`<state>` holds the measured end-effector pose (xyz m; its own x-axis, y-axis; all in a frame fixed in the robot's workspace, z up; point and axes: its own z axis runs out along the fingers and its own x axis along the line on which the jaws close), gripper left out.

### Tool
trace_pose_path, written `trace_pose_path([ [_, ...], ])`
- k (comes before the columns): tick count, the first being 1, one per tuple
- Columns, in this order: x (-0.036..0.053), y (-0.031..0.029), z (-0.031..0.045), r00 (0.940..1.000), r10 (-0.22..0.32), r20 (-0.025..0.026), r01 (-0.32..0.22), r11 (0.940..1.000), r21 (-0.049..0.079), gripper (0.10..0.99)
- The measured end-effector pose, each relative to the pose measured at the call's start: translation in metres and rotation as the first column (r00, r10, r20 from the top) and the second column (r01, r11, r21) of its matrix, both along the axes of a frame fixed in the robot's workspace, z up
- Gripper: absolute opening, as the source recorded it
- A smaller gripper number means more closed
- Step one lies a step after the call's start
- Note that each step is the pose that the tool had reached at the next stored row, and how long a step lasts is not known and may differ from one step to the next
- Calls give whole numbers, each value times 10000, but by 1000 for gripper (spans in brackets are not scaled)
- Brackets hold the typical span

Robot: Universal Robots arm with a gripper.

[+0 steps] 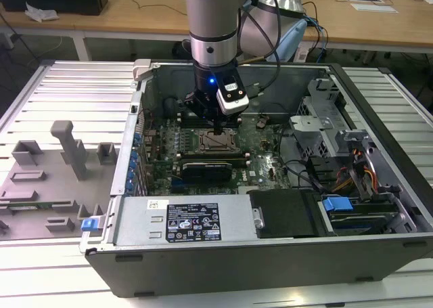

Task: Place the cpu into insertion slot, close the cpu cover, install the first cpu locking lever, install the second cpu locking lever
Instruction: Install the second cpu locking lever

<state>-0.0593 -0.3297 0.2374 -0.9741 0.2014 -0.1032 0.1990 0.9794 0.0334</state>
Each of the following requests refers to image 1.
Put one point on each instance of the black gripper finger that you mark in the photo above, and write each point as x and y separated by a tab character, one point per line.
194	101
222	120

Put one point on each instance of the silver CPU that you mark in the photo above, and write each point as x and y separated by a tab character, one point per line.
220	143

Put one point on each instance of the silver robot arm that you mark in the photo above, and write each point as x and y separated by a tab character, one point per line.
209	23

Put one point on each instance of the black RAM slot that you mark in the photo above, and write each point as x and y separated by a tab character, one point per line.
182	124
182	114
182	120
182	117

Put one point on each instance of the CPU socket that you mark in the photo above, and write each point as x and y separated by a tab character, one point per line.
236	150

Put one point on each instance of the blue expansion slot clip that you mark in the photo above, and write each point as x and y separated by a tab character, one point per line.
132	166
134	157
130	176
137	138
129	187

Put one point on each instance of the blue expansion slot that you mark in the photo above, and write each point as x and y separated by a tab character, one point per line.
178	186

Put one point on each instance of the black RAM stick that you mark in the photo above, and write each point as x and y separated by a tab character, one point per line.
213	155

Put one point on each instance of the round coin battery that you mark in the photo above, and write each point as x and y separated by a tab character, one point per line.
262	122

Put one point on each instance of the black graphics card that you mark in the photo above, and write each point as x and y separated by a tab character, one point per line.
206	176

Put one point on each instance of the green motherboard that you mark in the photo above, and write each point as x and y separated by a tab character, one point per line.
267	172

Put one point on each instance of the metal drive cage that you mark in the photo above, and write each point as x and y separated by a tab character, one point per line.
314	142

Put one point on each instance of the wooden desk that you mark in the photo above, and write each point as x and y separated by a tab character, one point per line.
135	20

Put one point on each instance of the black plastic shroud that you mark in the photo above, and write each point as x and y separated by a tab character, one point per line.
280	213

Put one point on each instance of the grey power supply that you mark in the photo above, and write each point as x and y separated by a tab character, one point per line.
142	220

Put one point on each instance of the blue disk carrier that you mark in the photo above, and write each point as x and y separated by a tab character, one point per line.
338	206

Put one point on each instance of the black grey PC case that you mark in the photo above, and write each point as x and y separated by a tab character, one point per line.
236	274

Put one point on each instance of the blue case latch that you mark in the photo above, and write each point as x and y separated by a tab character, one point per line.
88	225

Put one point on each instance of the grey parts rack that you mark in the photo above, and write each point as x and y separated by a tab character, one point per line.
50	182

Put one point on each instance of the white crumpled paper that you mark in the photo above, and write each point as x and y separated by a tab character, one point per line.
42	13

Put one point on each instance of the green RAM stick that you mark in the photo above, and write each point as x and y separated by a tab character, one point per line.
30	206

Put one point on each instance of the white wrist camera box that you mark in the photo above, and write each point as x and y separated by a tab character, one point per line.
233	101

